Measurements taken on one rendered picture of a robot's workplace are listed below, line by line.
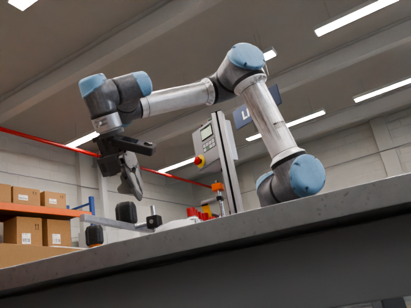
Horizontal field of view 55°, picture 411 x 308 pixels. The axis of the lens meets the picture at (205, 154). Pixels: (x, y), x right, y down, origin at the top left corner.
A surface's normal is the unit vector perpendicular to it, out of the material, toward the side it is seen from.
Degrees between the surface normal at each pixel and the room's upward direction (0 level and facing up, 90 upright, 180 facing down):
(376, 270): 90
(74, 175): 90
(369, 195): 90
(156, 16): 90
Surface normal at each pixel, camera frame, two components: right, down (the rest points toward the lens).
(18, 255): 0.93, -0.26
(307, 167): 0.40, -0.29
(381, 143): -0.51, -0.21
